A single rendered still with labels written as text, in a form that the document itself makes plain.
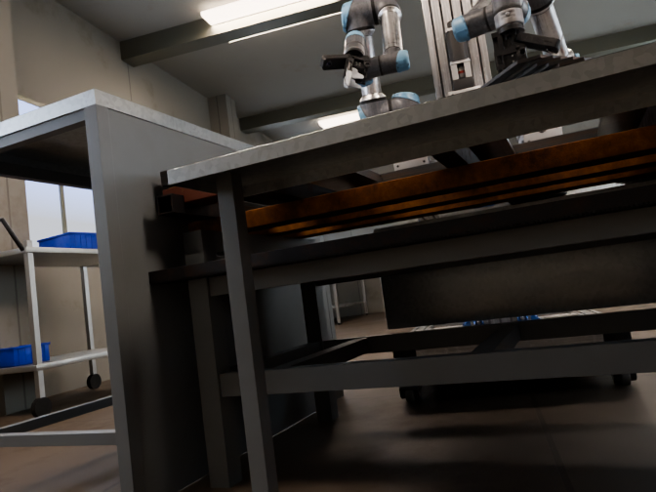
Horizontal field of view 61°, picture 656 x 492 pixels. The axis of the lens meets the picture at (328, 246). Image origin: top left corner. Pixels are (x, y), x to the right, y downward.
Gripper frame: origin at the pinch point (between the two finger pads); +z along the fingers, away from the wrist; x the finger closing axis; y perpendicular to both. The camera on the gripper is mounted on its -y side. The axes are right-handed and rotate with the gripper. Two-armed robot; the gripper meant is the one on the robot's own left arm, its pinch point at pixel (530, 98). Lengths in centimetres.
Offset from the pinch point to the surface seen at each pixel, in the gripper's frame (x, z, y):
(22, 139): 55, -7, 127
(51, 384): -131, 83, 352
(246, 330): 58, 51, 61
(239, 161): 69, 18, 51
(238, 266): 58, 37, 61
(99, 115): 54, -7, 99
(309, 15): -297, -210, 181
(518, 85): 69, 17, 0
